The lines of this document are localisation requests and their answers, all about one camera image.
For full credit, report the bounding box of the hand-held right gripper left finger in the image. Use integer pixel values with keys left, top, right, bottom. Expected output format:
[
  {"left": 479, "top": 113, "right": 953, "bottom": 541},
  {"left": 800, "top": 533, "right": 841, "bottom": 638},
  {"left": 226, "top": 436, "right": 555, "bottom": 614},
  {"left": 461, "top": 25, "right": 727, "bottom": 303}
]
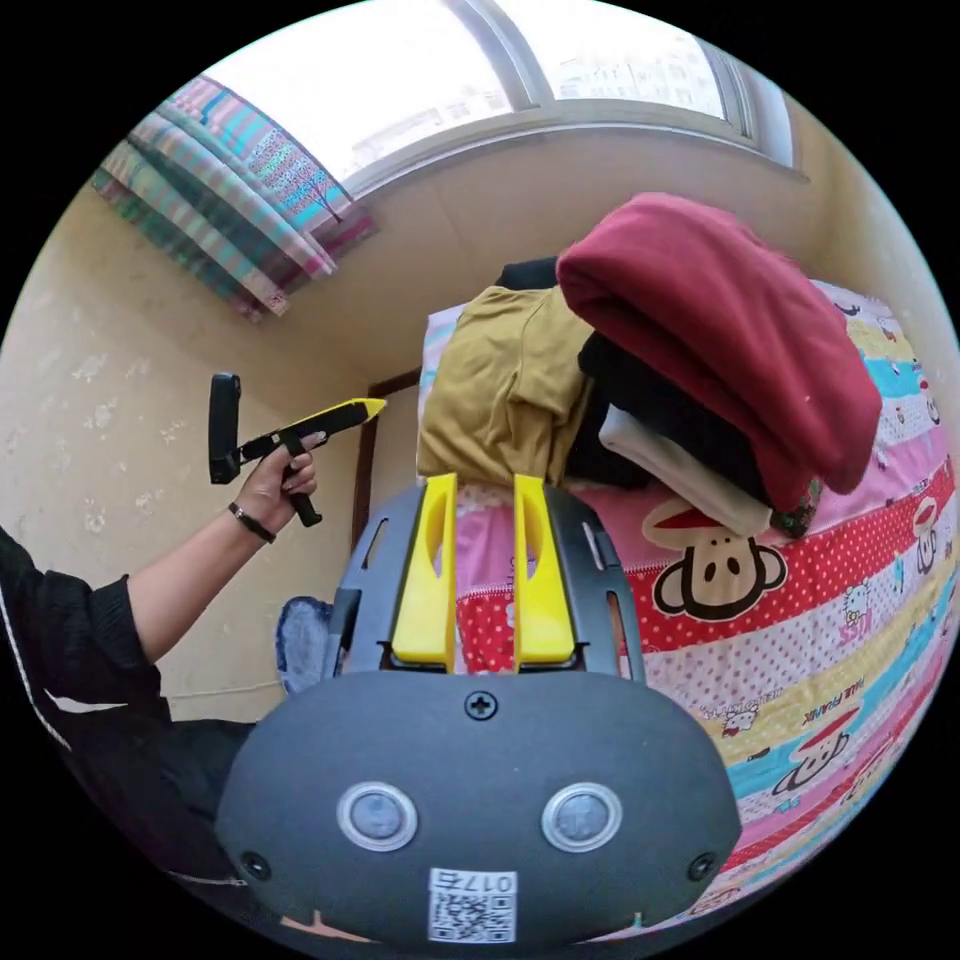
[{"left": 391, "top": 472, "right": 460, "bottom": 666}]

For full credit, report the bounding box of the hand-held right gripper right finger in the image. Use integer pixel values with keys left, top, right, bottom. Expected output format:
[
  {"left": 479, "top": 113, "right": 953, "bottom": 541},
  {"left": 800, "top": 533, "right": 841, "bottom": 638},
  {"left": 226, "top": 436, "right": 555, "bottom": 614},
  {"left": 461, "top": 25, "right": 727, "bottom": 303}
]
[{"left": 513, "top": 473, "right": 578, "bottom": 666}]

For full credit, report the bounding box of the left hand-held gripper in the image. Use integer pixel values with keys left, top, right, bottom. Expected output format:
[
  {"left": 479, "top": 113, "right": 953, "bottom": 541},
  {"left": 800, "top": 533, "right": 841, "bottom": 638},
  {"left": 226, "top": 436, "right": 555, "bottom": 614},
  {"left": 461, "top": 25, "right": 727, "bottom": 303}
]
[{"left": 236, "top": 397, "right": 388, "bottom": 529}]

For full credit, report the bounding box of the person's left forearm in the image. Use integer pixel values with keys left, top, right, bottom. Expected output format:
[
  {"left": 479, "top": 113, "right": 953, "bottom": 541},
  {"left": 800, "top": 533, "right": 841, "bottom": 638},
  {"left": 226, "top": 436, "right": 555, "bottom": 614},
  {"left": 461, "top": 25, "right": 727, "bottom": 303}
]
[{"left": 125, "top": 503, "right": 279, "bottom": 666}]

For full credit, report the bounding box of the person's left hand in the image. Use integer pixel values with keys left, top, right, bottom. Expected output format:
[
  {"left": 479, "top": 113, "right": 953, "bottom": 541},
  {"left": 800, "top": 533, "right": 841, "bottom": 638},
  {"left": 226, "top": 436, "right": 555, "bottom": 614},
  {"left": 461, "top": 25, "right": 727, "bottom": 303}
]
[{"left": 233, "top": 431, "right": 328, "bottom": 537}]

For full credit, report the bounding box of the striped curtain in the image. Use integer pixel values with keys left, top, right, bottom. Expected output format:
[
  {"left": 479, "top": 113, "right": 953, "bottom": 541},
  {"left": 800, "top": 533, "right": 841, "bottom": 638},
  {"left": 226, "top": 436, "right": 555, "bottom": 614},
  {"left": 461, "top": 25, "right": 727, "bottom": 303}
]
[{"left": 91, "top": 74, "right": 381, "bottom": 325}]

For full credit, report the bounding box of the bed with cartoon printed sheet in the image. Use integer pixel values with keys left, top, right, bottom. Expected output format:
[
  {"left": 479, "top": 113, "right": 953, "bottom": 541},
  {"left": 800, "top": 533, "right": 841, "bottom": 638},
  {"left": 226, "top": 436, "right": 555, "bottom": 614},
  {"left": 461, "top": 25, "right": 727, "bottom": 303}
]
[{"left": 416, "top": 277, "right": 960, "bottom": 925}]

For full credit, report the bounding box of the pile of clothes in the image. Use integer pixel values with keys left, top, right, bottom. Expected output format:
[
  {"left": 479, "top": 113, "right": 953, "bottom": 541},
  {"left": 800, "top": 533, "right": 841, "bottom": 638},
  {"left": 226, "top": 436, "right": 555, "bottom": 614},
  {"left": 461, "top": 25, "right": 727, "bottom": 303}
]
[{"left": 416, "top": 191, "right": 885, "bottom": 543}]

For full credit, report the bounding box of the window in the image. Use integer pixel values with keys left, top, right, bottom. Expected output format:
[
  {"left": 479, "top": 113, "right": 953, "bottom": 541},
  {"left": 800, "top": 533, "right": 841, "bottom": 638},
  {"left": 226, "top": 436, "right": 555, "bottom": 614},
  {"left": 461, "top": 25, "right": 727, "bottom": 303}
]
[{"left": 200, "top": 0, "right": 813, "bottom": 205}]

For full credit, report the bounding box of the person's body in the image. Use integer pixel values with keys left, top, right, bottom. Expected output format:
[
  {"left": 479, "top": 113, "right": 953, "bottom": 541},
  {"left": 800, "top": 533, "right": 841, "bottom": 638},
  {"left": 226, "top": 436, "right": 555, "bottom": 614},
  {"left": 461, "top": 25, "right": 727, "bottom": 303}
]
[{"left": 0, "top": 524, "right": 261, "bottom": 925}]

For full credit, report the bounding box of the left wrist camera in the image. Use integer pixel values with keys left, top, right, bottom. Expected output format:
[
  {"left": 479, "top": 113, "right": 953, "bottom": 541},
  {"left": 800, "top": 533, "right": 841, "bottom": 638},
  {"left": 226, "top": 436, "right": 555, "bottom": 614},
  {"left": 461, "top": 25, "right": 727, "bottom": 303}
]
[{"left": 208, "top": 372, "right": 244, "bottom": 486}]

